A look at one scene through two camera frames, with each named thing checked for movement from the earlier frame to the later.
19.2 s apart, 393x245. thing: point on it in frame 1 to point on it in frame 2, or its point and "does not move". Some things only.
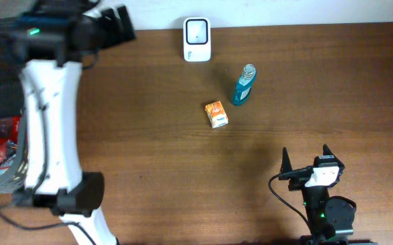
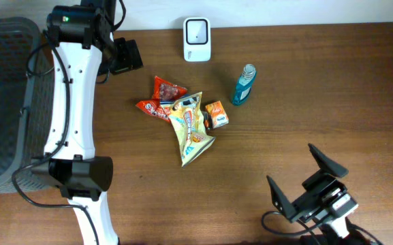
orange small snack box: x=216 y=114 does not move
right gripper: x=298 y=175 to x=311 y=193
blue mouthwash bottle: x=245 y=84 does not move
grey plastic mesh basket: x=3 y=148 does not move
